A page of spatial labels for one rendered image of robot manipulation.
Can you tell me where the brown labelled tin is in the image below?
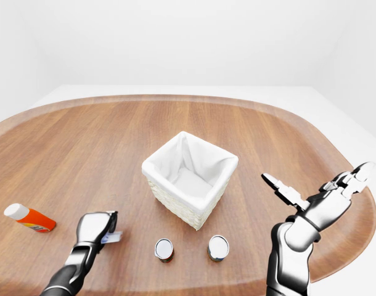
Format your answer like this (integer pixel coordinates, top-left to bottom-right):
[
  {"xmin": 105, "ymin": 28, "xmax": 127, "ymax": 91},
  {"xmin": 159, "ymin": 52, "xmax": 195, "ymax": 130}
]
[{"xmin": 206, "ymin": 234, "xmax": 231, "ymax": 263}]

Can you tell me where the orange bottle with white cap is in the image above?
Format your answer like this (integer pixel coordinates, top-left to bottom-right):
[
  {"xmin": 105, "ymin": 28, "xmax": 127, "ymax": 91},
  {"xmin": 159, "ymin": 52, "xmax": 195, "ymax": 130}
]
[{"xmin": 3, "ymin": 203, "xmax": 57, "ymax": 234}]

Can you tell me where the silver robot left hand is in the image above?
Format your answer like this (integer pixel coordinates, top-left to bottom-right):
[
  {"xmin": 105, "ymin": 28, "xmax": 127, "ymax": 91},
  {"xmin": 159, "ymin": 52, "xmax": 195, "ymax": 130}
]
[{"xmin": 75, "ymin": 210, "xmax": 119, "ymax": 247}]

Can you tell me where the silver robot right hand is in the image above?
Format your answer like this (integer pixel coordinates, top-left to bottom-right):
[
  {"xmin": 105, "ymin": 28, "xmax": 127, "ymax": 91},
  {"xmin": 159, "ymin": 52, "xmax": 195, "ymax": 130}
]
[{"xmin": 261, "ymin": 161, "xmax": 376, "ymax": 234}]

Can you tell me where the blue and white box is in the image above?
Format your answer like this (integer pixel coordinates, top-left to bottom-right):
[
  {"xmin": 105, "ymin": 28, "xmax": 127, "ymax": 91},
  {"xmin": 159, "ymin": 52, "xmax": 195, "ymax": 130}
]
[{"xmin": 100, "ymin": 231, "xmax": 124, "ymax": 245}]

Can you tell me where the red labelled tin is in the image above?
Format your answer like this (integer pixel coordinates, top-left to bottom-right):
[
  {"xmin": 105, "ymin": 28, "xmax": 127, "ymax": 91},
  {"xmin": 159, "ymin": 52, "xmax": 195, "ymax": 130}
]
[{"xmin": 154, "ymin": 237, "xmax": 175, "ymax": 263}]

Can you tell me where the white lined wicker basket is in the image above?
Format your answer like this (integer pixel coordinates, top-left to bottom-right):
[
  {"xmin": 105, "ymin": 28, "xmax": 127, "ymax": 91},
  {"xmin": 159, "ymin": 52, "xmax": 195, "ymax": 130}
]
[{"xmin": 141, "ymin": 131, "xmax": 240, "ymax": 231}]

